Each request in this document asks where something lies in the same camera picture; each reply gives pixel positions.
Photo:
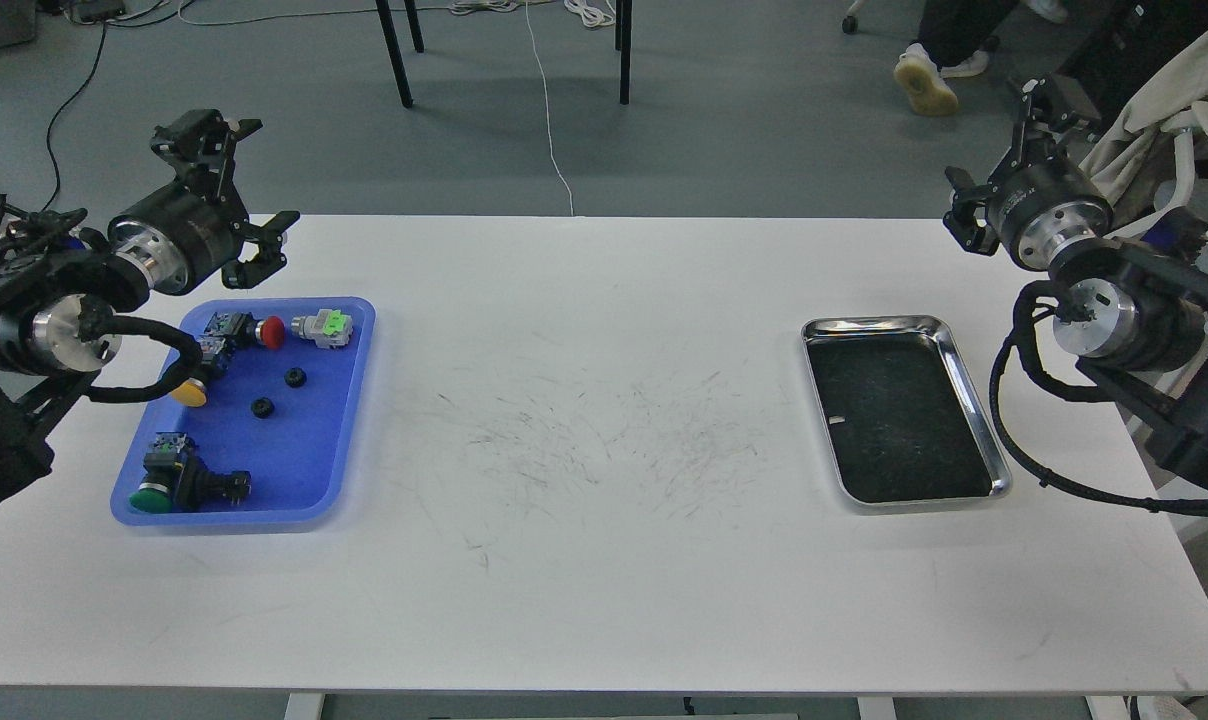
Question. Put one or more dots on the green push button switch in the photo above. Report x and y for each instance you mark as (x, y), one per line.
(176, 478)

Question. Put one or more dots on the black chair leg left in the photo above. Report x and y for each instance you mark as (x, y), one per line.
(392, 44)

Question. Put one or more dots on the beige cloth on chair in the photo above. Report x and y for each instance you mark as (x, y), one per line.
(1174, 100)

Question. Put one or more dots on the red push button switch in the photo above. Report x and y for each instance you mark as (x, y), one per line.
(241, 330)

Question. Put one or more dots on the yellow push button switch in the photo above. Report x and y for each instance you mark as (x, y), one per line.
(215, 361)

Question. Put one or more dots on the white shoe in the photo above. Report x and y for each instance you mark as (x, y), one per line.
(927, 91)
(973, 66)

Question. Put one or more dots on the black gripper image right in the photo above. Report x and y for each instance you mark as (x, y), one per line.
(1037, 209)

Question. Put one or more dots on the blue plastic tray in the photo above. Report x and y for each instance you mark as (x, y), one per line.
(297, 456)

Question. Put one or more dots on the grey green switch block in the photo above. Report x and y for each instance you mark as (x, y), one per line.
(327, 328)

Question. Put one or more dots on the silver metal tray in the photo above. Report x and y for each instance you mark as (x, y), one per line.
(905, 423)

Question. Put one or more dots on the black chair leg right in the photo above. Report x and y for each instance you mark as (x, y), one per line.
(623, 24)

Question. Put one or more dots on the black chair leg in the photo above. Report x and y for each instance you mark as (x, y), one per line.
(623, 24)
(392, 44)

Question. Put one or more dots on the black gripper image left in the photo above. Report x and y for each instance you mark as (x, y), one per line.
(181, 237)

